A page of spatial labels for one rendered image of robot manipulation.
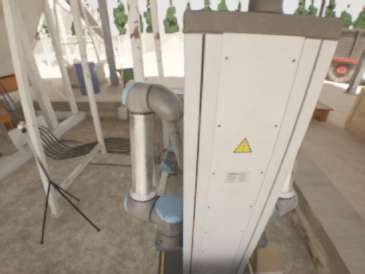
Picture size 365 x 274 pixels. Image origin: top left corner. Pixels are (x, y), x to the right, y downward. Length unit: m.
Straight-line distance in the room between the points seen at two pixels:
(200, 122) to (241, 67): 0.16
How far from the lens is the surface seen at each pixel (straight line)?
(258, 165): 0.57
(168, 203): 0.94
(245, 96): 0.45
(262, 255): 1.86
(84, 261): 2.06
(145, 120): 0.76
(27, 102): 1.97
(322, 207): 2.20
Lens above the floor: 1.73
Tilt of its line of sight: 30 degrees down
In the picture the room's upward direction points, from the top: straight up
